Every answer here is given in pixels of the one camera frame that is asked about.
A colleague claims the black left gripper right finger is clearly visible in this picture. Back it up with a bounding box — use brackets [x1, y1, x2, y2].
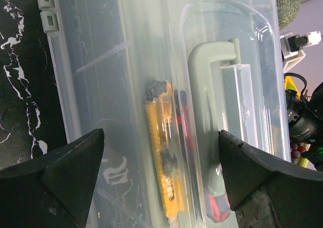
[219, 130, 322, 227]

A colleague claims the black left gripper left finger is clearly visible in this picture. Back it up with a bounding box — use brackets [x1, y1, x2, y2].
[1, 129, 104, 227]

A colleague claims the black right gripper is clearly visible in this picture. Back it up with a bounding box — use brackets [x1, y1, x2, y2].
[284, 73, 322, 172]

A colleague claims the yellow utility knife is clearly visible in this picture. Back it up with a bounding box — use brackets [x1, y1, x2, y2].
[145, 81, 184, 219]

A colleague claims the clear and green toolbox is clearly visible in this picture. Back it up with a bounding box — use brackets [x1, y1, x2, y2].
[37, 0, 290, 227]

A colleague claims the yellow plastic bin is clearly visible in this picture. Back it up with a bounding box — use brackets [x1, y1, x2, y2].
[284, 76, 301, 100]

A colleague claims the purple grape bunch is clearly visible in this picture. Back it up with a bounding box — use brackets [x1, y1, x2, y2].
[291, 144, 306, 164]

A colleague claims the green netted melon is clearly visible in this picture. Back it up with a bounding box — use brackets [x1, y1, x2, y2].
[276, 0, 300, 30]

